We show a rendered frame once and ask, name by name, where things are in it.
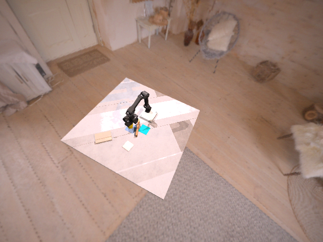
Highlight tan flat wooden block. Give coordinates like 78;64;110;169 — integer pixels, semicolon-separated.
95;131;112;144

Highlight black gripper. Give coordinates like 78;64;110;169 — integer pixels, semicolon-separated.
125;113;138;127

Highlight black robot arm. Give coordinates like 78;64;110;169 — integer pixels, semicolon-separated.
122;91;152;124

